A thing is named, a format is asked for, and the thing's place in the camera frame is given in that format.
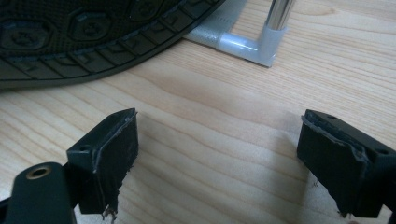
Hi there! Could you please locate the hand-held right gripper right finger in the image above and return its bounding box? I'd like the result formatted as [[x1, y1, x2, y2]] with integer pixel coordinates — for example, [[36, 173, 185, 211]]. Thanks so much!
[[296, 108, 396, 218]]

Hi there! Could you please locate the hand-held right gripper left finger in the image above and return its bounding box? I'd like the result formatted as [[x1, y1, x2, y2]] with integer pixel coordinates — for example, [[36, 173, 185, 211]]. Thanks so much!
[[65, 107, 140, 222]]

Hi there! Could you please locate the metal rack with white joints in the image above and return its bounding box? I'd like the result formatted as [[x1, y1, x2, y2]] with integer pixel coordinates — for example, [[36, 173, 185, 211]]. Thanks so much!
[[183, 0, 297, 68]]

